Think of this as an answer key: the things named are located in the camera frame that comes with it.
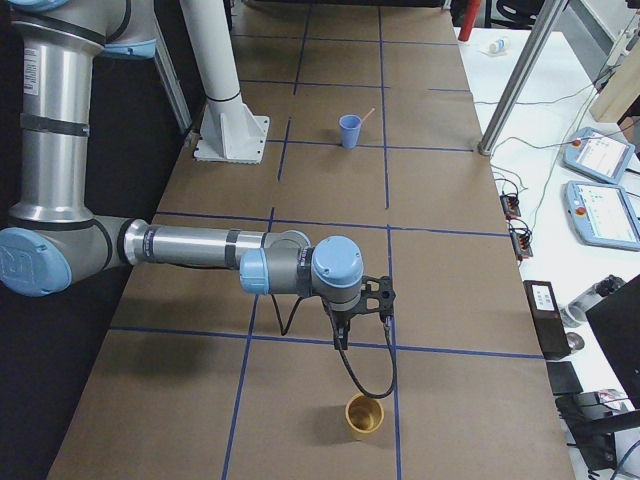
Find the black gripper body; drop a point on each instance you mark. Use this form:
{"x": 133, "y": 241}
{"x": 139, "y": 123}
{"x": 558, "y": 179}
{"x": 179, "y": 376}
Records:
{"x": 341, "y": 313}

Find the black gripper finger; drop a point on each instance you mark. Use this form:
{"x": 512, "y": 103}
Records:
{"x": 345, "y": 330}
{"x": 338, "y": 335}

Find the blue paper cup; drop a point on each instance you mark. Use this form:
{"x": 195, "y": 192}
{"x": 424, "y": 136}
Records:
{"x": 350, "y": 126}

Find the pink chopstick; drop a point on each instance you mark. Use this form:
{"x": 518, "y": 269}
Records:
{"x": 368, "y": 114}

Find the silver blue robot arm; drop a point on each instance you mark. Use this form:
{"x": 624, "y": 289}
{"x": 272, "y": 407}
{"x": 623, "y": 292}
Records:
{"x": 55, "y": 241}

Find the yellow cup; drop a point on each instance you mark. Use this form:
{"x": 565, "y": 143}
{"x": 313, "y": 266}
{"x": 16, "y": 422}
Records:
{"x": 363, "y": 416}

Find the orange connector block near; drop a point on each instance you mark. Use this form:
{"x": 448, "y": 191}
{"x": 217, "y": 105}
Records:
{"x": 521, "y": 237}

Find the orange connector block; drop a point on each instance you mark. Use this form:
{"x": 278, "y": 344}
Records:
{"x": 521, "y": 237}
{"x": 510, "y": 205}

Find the orange connector block far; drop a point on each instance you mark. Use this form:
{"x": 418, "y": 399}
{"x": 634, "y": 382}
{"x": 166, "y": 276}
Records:
{"x": 510, "y": 205}

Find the black power box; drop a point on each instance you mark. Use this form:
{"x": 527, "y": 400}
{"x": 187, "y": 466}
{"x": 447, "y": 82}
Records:
{"x": 546, "y": 319}

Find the black monitor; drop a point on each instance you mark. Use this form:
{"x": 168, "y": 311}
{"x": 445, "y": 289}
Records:
{"x": 615, "y": 324}

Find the white side table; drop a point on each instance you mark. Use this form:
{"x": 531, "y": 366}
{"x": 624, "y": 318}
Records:
{"x": 553, "y": 104}

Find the teach pendant lower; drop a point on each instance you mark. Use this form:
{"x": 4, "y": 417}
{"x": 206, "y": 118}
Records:
{"x": 601, "y": 215}

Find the teach pendant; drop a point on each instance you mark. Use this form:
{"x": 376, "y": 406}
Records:
{"x": 601, "y": 215}
{"x": 598, "y": 156}

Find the teach pendant upper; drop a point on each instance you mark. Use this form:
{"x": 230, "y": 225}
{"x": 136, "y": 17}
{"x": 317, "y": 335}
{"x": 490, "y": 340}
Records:
{"x": 598, "y": 156}

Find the white tube bottle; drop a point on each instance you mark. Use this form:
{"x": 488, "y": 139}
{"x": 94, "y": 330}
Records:
{"x": 499, "y": 46}

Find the red cylinder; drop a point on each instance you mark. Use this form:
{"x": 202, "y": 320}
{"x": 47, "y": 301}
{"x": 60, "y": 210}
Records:
{"x": 469, "y": 19}

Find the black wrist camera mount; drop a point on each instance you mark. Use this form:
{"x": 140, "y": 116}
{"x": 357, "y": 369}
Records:
{"x": 377, "y": 296}

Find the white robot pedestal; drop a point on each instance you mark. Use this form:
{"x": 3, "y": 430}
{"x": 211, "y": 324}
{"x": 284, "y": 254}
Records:
{"x": 229, "y": 131}

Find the aluminium frame post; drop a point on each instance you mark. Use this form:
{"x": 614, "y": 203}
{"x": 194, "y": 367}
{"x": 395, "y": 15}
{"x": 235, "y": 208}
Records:
{"x": 543, "y": 27}

